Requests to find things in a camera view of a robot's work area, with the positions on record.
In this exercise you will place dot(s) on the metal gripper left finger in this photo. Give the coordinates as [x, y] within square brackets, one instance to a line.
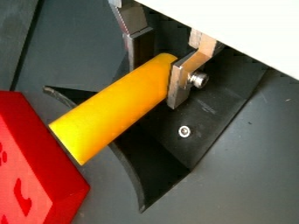
[138, 33]

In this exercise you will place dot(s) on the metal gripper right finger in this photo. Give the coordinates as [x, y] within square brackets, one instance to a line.
[186, 74]

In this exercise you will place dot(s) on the yellow oval peg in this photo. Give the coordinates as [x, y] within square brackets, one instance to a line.
[94, 124]

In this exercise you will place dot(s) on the black curved fixture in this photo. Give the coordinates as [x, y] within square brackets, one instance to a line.
[165, 144]

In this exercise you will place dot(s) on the red shape sorter board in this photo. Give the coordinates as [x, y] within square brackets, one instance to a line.
[42, 187]

